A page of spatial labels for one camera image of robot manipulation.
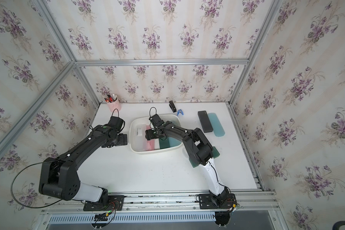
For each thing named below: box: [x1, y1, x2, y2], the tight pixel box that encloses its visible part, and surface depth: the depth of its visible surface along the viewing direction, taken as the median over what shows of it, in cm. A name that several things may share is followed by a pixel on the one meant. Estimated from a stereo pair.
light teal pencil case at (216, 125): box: [207, 112, 226, 138], surface depth 108 cm
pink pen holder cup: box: [106, 98, 122, 113], surface depth 110 cm
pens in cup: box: [104, 92, 118, 103], surface depth 111 cm
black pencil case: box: [197, 110, 214, 133], surface depth 110 cm
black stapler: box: [168, 100, 177, 113], surface depth 117 cm
